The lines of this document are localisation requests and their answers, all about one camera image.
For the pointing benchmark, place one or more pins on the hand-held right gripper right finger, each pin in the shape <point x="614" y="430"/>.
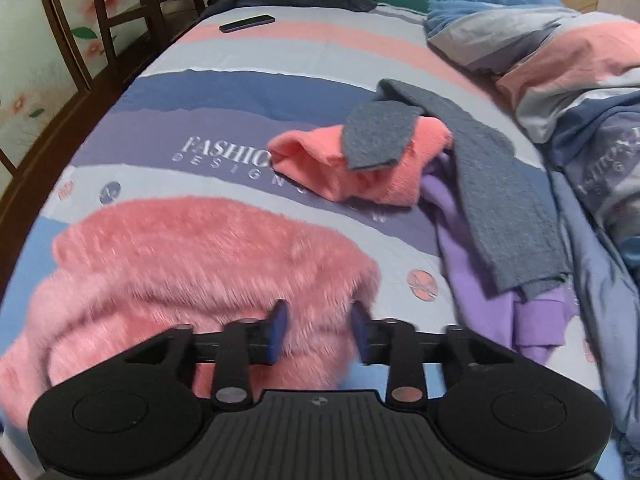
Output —
<point x="359" y="331"/>

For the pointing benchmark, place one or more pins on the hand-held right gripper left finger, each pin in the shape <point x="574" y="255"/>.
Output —
<point x="278" y="329"/>

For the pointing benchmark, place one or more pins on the pink fluffy garment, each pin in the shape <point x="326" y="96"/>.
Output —
<point x="175" y="260"/>

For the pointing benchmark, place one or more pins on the purple sweatshirt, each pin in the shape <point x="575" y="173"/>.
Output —
<point x="465" y="260"/>

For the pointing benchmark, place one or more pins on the salmon pink sweater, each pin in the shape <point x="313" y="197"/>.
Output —
<point x="320" y="160"/>

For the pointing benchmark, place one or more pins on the grey knit garment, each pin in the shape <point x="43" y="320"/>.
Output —
<point x="500" y="200"/>

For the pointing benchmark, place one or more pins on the striped printed bed sheet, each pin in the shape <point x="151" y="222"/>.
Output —
<point x="225" y="90"/>

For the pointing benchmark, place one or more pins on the black phone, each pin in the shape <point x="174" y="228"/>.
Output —
<point x="247" y="24"/>

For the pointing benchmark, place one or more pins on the striped duvet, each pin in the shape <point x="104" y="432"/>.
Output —
<point x="575" y="55"/>

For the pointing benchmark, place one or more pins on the dark wooden chair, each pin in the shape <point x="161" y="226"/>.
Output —
<point x="107" y="10"/>

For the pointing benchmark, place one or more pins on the floral sliding door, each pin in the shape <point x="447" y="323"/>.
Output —
<point x="30" y="35"/>

